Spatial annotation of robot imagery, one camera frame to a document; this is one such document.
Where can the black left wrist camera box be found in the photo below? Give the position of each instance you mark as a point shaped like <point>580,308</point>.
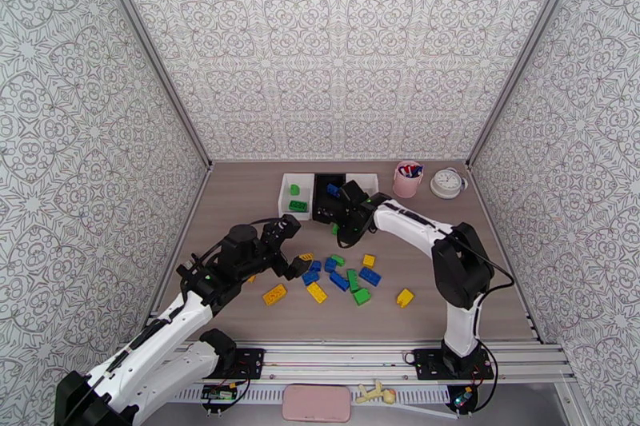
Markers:
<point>282,229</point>

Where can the aluminium frame post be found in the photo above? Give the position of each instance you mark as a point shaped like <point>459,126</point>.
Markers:
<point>150,47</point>
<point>531,47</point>

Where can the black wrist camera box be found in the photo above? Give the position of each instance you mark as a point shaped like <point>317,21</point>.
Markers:
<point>282,229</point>
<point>354,191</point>

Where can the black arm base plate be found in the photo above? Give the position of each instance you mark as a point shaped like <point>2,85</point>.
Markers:
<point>430,364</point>
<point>250,362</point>

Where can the black round mount disc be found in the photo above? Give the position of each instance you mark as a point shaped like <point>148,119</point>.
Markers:
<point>451,392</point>

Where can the blue long lego brick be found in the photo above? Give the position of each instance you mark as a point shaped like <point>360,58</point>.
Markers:
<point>315,265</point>
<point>370,277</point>
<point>333,190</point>
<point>310,277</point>
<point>339,281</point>

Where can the beige toy figure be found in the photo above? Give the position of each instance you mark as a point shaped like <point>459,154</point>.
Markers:
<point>374,392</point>

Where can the blue marker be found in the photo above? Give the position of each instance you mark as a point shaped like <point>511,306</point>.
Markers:
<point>417,171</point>

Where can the green short lego brick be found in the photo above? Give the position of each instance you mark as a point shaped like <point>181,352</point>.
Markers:
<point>362,297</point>

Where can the small lit circuit board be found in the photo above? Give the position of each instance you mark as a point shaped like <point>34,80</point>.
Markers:
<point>464,397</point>

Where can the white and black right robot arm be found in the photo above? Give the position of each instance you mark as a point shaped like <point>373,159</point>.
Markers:
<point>460,269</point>

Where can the pink rectangular pad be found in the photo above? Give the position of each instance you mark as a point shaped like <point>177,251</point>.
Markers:
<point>316,403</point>

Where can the white alarm clock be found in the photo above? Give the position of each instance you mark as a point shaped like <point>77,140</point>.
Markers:
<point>446,183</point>

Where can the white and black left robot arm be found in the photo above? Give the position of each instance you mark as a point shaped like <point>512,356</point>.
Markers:
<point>190,362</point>

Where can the green circuit board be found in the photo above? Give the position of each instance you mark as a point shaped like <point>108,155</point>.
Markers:
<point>218,393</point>

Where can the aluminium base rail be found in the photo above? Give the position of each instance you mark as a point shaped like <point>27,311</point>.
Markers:
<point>340,357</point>

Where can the yellow long lego brick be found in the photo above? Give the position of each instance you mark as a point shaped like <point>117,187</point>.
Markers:
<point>274,295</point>
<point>316,292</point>

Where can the black plastic bin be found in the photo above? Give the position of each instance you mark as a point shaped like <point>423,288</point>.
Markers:
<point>322,190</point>

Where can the blue small lego brick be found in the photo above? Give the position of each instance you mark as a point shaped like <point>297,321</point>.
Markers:
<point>330,265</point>

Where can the green small lego brick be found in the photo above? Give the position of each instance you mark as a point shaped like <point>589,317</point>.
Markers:
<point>294,189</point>
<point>339,260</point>

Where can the green long lego brick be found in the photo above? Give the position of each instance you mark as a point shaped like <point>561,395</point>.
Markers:
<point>353,280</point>
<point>335,229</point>
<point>298,206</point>

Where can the red marker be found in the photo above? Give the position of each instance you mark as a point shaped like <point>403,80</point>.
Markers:
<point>407,171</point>

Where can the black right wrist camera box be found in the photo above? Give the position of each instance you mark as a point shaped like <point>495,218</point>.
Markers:
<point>354,191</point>

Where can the pink metal bucket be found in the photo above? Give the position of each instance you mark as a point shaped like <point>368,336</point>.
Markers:
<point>407,186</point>

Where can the white plastic bin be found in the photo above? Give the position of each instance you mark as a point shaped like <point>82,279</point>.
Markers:
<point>286,197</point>
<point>370,182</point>

